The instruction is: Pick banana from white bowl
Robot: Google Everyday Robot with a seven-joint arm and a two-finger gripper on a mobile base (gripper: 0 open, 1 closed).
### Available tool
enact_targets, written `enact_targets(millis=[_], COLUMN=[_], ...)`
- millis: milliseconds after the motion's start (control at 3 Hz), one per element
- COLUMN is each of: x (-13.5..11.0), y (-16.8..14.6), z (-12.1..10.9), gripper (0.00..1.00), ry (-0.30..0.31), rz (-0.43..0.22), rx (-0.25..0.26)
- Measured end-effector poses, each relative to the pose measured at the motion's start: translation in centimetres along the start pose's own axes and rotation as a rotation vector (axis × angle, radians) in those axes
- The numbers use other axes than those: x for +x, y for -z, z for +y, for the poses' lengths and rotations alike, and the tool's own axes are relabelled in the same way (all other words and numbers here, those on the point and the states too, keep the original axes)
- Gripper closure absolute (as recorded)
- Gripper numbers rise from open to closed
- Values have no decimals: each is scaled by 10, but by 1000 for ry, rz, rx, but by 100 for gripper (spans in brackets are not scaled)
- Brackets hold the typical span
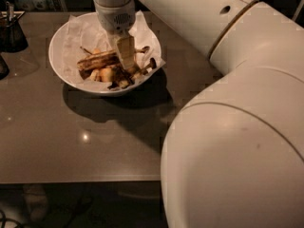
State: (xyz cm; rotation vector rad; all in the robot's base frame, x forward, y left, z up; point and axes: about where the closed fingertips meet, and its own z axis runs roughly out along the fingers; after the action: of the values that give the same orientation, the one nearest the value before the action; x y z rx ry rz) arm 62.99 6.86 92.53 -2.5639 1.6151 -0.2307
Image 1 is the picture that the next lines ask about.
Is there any banana pieces pile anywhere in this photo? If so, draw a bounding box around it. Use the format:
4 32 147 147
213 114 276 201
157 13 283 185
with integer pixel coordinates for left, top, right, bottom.
78 48 157 90

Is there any white paper liner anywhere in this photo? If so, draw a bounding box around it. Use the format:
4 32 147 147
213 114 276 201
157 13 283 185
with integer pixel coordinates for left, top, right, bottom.
62 10 166 92

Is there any dark round object left edge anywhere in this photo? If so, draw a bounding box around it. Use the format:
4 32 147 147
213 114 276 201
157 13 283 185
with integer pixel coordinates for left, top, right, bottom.
0 55 10 80

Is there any browned whole banana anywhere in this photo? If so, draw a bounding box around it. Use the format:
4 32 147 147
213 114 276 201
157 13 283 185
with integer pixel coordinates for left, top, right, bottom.
76 46 150 72

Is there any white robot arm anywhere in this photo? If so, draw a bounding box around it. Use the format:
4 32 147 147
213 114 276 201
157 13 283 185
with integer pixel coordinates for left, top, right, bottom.
94 0 304 228

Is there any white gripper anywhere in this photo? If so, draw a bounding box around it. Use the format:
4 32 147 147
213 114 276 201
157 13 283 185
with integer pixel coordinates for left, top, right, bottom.
94 0 135 69

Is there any white ceramic bowl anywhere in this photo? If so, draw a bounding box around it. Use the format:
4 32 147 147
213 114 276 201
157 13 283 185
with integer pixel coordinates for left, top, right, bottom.
47 11 162 98

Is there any black cable on floor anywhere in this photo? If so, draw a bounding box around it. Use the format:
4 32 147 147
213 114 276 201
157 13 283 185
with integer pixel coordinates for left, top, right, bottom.
0 209 27 228

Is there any black mesh pen holder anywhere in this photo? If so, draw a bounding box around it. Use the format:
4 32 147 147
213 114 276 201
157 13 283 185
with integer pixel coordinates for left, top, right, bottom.
0 2 29 53

